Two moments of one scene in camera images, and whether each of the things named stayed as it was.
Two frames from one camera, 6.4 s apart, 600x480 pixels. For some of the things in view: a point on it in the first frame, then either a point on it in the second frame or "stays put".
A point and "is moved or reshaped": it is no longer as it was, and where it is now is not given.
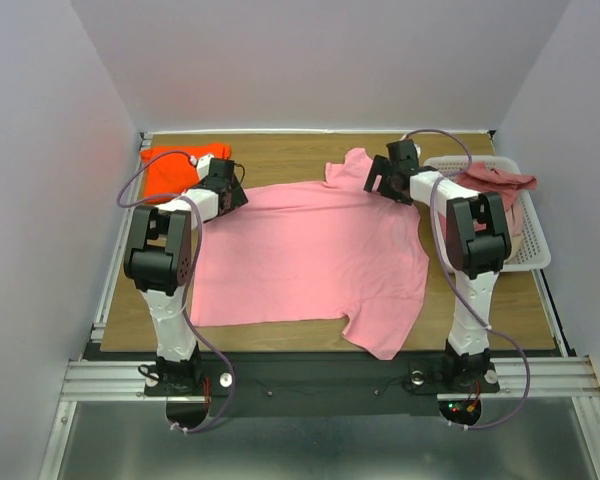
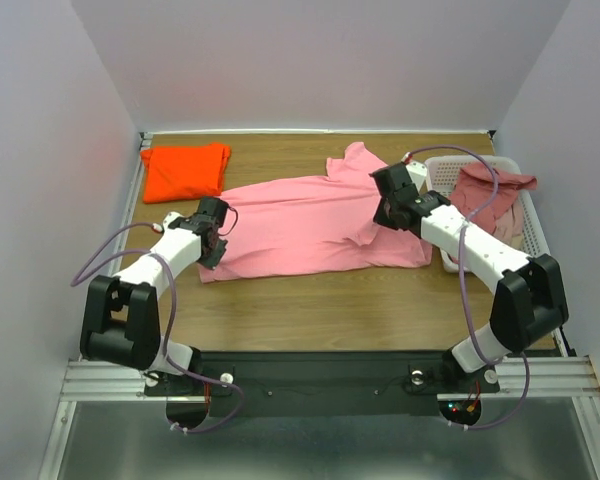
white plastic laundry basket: x=534 y=253 stays put
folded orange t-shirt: x=171 y=174 stays put
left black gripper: x=238 y=197 -> x=213 y=261
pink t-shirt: x=320 y=250 is moved or reshaped
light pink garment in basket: x=515 y=222 stays put
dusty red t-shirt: x=483 y=179 stays put
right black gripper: x=383 y=175 -> x=385 y=213
